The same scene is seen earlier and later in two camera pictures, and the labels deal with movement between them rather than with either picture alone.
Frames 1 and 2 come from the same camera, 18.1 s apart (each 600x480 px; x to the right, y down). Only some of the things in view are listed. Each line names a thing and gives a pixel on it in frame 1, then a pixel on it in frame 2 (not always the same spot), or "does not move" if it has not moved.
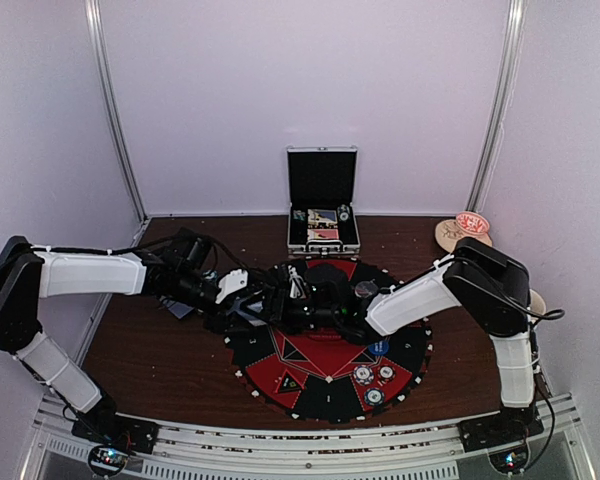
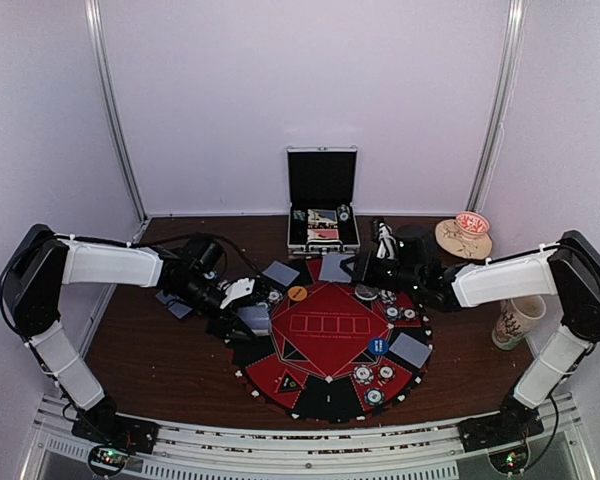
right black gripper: [281, 311] to [364, 276]
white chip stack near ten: [363, 375] does not move
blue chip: [374, 396] does not move
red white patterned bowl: [473, 222] does not move
